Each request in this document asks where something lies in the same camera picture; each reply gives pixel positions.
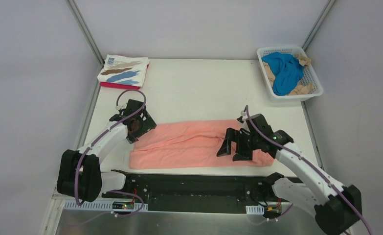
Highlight pink t shirt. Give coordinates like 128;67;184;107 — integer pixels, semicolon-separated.
129;119;274;169

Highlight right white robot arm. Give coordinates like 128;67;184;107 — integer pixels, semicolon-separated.
217;114;362;235

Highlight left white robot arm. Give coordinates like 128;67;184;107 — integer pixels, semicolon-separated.
57;99;157;203

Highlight folded white printed t shirt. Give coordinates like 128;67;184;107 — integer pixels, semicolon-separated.
97;54;150;88

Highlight right controller board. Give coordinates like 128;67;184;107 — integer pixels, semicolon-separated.
264;207;281;218

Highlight controller board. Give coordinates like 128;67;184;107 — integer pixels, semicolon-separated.
112;201;135;211
264;207;281;218

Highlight beige t shirt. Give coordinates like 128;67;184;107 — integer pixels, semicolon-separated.
262;53;315;95

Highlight blue t shirt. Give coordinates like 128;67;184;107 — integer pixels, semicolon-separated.
262;52;304;96

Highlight left controller board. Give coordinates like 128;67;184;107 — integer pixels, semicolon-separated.
112;201;135;211

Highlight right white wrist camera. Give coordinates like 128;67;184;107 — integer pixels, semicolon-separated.
237;110;248;123

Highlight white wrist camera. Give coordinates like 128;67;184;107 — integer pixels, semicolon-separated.
237;110;248;123
115;103;127;112

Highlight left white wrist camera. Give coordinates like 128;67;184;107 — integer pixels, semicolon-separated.
115;103;127;112

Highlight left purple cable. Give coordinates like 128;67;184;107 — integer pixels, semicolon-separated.
65;89;147;226

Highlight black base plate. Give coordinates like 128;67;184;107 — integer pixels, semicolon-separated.
102;173;283;214

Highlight left aluminium frame post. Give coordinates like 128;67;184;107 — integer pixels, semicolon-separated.
66;0;104;67

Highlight aluminium frame post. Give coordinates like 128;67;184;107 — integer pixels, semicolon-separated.
66;0;104;67
302;0;337;51

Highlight right aluminium frame post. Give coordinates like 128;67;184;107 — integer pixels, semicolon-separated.
302;0;337;51

